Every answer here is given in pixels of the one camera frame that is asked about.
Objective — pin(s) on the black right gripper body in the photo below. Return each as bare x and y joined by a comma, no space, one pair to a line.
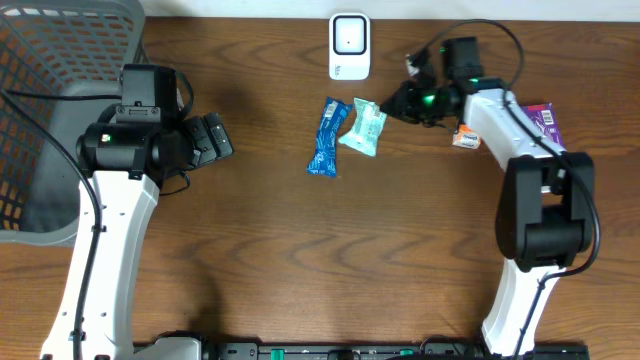
407,103

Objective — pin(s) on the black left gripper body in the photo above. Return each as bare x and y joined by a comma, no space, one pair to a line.
195,141

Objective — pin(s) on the orange tissue pocket pack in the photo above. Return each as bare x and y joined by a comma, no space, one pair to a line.
464,137

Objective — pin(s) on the teal packet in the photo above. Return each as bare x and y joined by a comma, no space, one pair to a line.
367,128

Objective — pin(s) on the purple red tissue pack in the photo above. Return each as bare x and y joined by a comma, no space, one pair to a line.
544,118

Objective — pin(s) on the blue snack bar wrapper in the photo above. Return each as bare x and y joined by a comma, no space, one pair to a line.
334,114

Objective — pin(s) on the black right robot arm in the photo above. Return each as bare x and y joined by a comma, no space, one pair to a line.
546,214

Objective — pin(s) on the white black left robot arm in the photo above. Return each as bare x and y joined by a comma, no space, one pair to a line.
126,160

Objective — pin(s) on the white barcode scanner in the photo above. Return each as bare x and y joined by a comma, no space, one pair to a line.
349,46

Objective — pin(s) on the dark grey plastic basket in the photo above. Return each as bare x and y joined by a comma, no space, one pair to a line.
64,58

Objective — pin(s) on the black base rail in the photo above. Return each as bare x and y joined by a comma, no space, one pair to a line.
400,351

